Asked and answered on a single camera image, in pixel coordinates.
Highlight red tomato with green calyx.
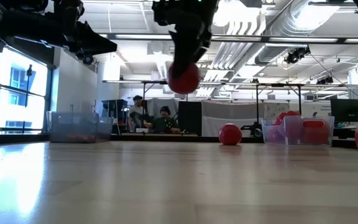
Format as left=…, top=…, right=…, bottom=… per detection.
left=167, top=62, right=201, bottom=95

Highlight white ceiling pipes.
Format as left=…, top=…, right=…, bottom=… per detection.
left=211, top=12, right=267, bottom=70

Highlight clear plastic bin with handle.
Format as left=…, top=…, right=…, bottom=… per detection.
left=260, top=115, right=336, bottom=147

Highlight dark equipment cart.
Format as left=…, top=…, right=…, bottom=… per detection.
left=101, top=99, right=129, bottom=123

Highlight black monitor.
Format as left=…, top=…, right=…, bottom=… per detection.
left=330, top=98, right=358, bottom=123
left=178, top=100, right=203, bottom=137

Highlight white sheet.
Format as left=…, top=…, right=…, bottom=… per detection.
left=201, top=100, right=265, bottom=138

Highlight clear bluish plastic bin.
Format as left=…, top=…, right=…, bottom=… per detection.
left=45, top=111, right=114, bottom=144

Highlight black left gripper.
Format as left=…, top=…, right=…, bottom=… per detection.
left=0, top=0, right=118, bottom=57

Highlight black light stand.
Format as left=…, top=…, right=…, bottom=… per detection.
left=22, top=63, right=34, bottom=133

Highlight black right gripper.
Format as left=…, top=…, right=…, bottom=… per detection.
left=151, top=0, right=221, bottom=78

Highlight black spotlight cluster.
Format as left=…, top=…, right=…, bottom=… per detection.
left=283, top=46, right=311, bottom=65

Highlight person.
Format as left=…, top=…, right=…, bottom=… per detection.
left=150, top=105, right=182, bottom=134
left=127, top=95, right=150, bottom=132

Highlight black metal frame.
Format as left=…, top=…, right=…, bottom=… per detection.
left=102, top=80, right=304, bottom=131

